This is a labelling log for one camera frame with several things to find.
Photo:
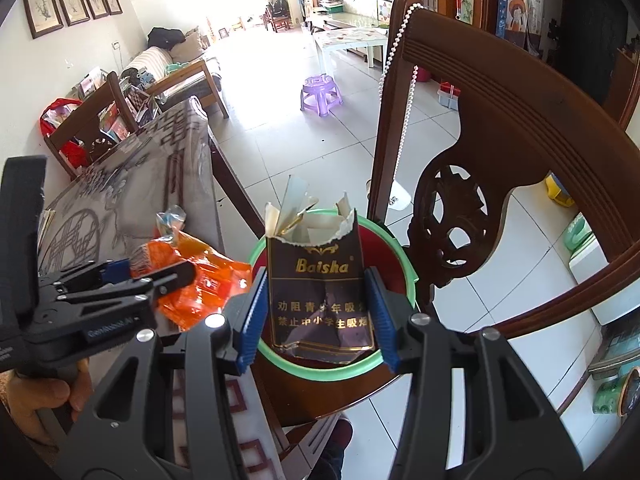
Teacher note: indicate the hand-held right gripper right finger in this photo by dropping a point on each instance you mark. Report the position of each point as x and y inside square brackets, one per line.
[379, 317]

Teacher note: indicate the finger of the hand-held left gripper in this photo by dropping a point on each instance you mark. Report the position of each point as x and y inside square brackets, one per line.
[115, 270]
[170, 279]

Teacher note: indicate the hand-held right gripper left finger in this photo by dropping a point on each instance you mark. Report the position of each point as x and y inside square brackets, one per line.
[252, 317]

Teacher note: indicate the orange snack wrapper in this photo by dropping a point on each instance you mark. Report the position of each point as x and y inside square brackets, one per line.
[205, 285]

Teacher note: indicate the dark brown cigarette pack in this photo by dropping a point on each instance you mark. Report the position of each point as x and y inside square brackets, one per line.
[320, 300]

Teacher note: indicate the red bin with green rim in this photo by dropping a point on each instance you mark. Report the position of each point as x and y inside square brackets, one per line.
[385, 255]

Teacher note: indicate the person's left hand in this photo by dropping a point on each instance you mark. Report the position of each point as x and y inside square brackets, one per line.
[40, 392]

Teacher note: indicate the floral printed tablecloth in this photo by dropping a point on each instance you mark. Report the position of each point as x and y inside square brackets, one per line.
[150, 180]

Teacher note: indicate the red mesh bag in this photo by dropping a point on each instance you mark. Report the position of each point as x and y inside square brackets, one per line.
[55, 110]

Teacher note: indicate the green tissue pack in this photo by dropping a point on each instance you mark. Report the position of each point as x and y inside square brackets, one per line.
[579, 234]

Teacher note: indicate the yellow toy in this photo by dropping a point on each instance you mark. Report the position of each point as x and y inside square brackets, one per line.
[557, 191]

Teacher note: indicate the carved wooden dining chair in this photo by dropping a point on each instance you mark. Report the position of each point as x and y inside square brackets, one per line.
[500, 125]

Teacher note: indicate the red dustpan with broom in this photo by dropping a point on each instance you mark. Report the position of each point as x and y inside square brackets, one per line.
[447, 97]

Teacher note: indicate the purple plastic stool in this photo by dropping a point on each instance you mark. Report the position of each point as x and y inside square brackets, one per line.
[322, 92]

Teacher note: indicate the white box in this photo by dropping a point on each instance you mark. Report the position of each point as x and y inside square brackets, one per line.
[610, 290]

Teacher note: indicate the black bag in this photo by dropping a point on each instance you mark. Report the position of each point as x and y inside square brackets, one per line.
[166, 36]

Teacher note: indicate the green cup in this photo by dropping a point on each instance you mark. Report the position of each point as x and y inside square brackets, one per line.
[612, 391]

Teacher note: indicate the small red waste bin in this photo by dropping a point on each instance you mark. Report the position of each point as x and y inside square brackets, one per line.
[423, 75]

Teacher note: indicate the white coffee table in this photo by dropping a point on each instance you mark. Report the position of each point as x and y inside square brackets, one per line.
[350, 37]

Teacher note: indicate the small wooden chair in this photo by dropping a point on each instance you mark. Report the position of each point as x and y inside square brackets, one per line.
[279, 17]

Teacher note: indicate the low television cabinet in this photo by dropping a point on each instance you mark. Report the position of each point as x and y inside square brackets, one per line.
[345, 19]

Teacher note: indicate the colourful framed picture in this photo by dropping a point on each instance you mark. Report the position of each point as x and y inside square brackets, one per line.
[384, 11]

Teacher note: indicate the cartoon door curtain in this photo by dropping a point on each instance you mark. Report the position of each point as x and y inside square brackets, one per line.
[520, 5]

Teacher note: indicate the wooden frame sofa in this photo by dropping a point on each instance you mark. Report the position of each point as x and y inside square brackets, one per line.
[165, 60]

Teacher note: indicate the hanging wall scroll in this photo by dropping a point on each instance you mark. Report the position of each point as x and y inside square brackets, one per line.
[465, 5]

